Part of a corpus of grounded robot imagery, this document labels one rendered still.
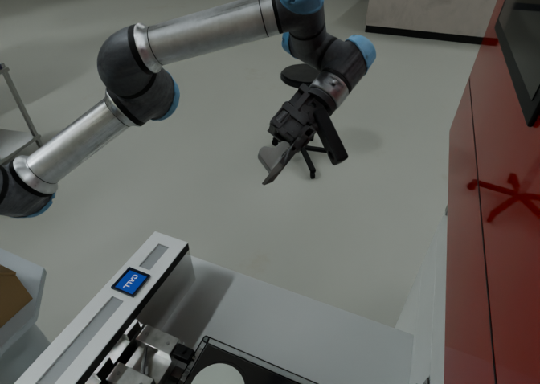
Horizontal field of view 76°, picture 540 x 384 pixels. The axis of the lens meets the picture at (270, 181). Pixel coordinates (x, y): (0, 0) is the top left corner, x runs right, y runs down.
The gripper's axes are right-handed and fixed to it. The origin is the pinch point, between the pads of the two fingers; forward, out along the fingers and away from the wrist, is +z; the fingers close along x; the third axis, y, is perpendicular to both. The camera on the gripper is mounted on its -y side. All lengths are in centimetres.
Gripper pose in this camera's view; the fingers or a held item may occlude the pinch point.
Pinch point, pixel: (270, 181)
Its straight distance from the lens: 68.4
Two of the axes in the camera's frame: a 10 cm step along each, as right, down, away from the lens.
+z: -6.1, 7.8, -1.5
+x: 0.9, -1.2, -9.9
